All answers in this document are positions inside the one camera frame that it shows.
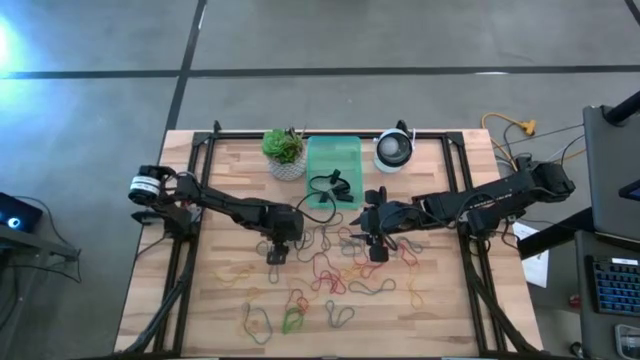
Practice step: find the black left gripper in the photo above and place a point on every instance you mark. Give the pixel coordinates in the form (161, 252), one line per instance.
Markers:
(278, 255)

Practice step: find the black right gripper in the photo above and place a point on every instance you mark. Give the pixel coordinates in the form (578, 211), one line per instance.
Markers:
(380, 222)

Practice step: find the dark purple rubber band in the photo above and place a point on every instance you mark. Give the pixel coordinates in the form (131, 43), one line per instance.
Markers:
(310, 182)
(342, 218)

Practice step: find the black wide rubber band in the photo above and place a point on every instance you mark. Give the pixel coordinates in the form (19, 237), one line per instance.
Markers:
(344, 194)
(334, 175)

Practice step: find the yellow rubber band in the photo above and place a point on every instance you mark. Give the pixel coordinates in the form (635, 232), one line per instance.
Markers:
(412, 285)
(252, 292)
(295, 292)
(230, 285)
(367, 272)

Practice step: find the green rubber band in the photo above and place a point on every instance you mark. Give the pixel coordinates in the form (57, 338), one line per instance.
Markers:
(287, 327)

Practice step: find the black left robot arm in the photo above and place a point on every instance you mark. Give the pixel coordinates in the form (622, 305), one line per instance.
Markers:
(225, 202)

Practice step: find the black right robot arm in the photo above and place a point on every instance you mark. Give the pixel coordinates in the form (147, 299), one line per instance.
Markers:
(500, 192)

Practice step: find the teal translucent plastic bin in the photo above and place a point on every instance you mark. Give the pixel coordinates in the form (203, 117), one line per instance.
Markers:
(345, 150)

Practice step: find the white spotlight lamp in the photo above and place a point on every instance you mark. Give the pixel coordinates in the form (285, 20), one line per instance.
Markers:
(394, 150)

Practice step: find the succulent in triangle-patterned pot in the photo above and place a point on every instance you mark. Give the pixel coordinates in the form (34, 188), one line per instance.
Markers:
(282, 147)

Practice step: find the black power adapter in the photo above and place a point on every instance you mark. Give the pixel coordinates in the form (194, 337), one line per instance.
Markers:
(522, 161)

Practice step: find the white paper sheet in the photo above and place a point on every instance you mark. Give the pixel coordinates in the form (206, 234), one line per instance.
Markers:
(537, 267)

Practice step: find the small red object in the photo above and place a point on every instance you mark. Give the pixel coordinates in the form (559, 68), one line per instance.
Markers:
(575, 301)

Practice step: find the grey desk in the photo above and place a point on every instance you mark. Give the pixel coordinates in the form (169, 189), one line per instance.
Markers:
(585, 325)

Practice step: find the black box with blue light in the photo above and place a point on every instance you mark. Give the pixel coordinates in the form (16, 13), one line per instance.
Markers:
(25, 210)

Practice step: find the black keyboard with blue keys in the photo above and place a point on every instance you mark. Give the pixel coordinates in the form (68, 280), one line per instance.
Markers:
(617, 285)

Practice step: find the black stand pole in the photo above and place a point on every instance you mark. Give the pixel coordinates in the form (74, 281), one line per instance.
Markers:
(622, 111)

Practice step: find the grey handheld device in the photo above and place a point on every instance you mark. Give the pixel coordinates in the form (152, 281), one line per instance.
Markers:
(627, 340)

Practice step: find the black aluminium table frame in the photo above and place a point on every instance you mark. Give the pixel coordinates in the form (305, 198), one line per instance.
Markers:
(448, 160)

